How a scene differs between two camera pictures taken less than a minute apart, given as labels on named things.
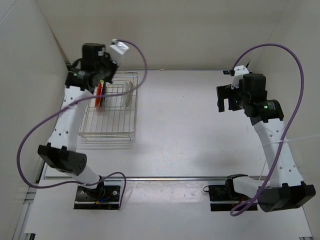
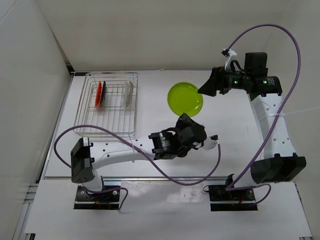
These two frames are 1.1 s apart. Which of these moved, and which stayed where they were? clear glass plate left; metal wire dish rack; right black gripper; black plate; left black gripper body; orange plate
Moved: right black gripper; left black gripper body
Stayed: black plate; clear glass plate left; orange plate; metal wire dish rack
